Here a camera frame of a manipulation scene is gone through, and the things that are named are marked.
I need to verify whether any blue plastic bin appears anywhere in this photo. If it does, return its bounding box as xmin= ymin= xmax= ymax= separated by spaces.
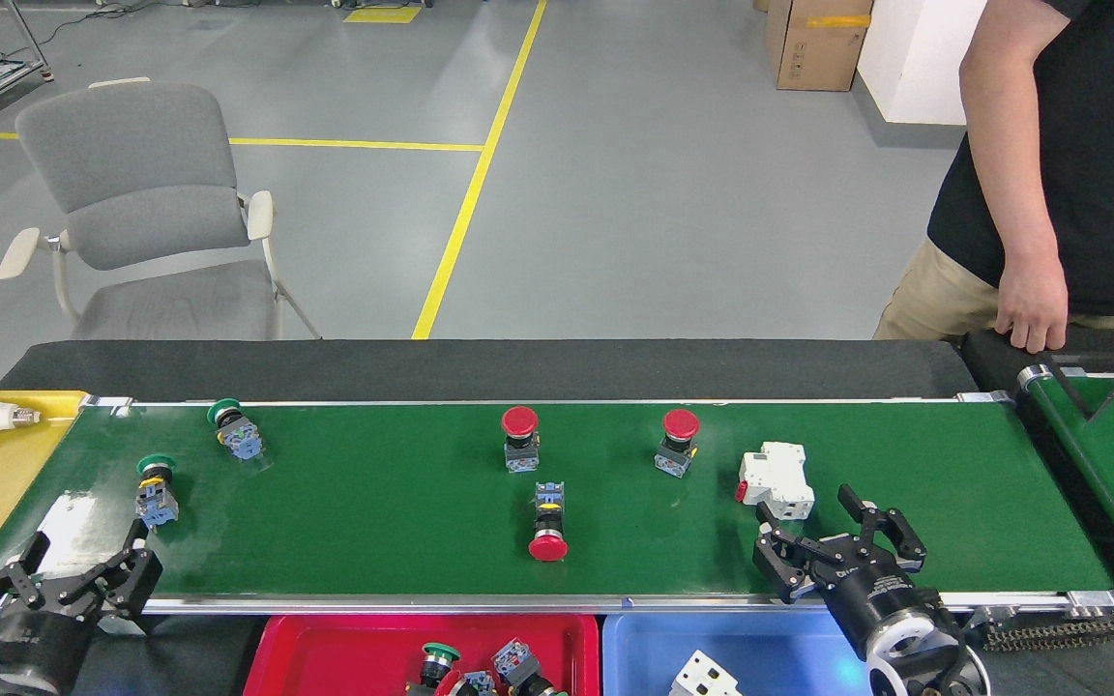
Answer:
xmin=601 ymin=611 xmax=872 ymax=696

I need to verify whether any grey office chair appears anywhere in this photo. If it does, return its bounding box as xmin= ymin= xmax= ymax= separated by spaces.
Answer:
xmin=0 ymin=77 xmax=323 ymax=341

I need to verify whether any conveyor drive chain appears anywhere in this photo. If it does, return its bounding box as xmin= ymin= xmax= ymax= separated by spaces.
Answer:
xmin=987 ymin=611 xmax=1114 ymax=652

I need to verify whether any black guide bar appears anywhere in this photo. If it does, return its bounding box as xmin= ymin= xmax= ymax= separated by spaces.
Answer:
xmin=1041 ymin=356 xmax=1092 ymax=419

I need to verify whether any brown cardboard box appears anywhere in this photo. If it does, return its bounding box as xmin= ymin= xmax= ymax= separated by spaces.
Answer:
xmin=765 ymin=0 xmax=875 ymax=93

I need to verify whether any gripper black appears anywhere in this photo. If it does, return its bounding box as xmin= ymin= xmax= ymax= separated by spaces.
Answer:
xmin=0 ymin=517 xmax=163 ymax=696
xmin=752 ymin=483 xmax=937 ymax=644

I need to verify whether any long green conveyor belt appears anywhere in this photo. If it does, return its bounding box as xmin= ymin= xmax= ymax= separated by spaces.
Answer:
xmin=0 ymin=390 xmax=1114 ymax=629

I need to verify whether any long black felt cover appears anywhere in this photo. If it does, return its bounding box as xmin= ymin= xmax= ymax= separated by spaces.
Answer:
xmin=0 ymin=338 xmax=979 ymax=402

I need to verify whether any red plastic bin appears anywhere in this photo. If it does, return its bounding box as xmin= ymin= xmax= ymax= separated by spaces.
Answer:
xmin=243 ymin=614 xmax=601 ymax=696

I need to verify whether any white circuit breaker red lever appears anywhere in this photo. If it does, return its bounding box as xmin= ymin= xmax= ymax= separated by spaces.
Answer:
xmin=735 ymin=442 xmax=816 ymax=521

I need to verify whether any person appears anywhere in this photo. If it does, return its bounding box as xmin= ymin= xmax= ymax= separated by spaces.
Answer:
xmin=873 ymin=0 xmax=1114 ymax=341

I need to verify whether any person's right hand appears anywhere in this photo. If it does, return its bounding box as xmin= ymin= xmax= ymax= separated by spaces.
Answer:
xmin=994 ymin=261 xmax=1069 ymax=354

